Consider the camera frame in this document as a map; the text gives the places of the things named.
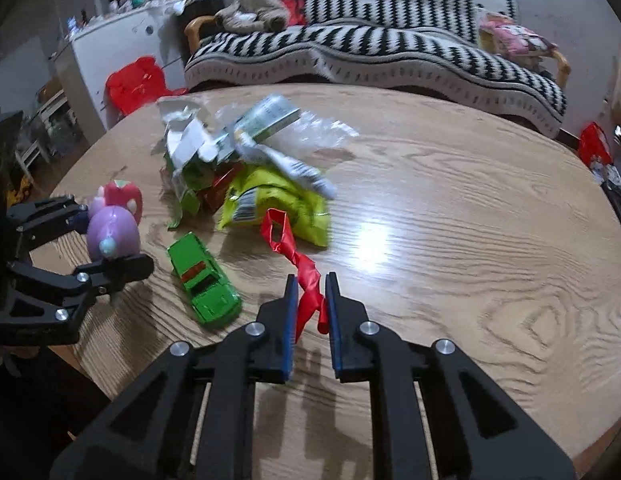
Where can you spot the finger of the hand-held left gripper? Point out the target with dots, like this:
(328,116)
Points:
(45,217)
(115,267)

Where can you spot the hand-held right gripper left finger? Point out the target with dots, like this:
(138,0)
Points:
(291,320)

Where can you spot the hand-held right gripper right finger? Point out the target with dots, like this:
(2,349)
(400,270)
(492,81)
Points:
(333,330)

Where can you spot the purple round toy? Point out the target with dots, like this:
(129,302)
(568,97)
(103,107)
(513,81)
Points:
(115,230)

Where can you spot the red plastic strip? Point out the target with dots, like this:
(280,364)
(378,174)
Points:
(308,272)

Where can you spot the clear plastic wrap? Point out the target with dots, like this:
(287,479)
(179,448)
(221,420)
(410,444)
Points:
(323,130)

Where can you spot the white shelf rack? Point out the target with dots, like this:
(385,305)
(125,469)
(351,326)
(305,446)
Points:
(45,120)

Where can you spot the pink strawberry toy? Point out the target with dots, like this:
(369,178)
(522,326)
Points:
(126,195)

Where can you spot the green toy car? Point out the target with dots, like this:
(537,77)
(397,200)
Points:
(205,280)

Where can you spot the green foil wrapper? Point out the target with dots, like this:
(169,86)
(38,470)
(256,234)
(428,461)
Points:
(188,187)

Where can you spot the yellow-green snack bag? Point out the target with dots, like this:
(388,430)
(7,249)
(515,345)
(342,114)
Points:
(270,195)

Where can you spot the red foil wrapper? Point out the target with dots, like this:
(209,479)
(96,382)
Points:
(216,190)

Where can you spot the white crumpled wrapper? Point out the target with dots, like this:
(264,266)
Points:
(300,170)

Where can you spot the red plastic bag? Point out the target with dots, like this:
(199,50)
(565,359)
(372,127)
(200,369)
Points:
(135,82)

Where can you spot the white cabinet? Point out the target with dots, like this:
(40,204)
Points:
(120,35)

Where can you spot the green and white carton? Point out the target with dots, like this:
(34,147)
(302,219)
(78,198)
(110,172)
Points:
(270,115)

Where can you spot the brown cloth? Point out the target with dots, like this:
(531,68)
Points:
(250,10)

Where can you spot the red cloth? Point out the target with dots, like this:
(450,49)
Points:
(295,7)

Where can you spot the red gift bag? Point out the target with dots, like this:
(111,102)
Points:
(594,142)

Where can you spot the pink printed cushion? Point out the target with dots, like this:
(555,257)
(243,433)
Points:
(515,35)

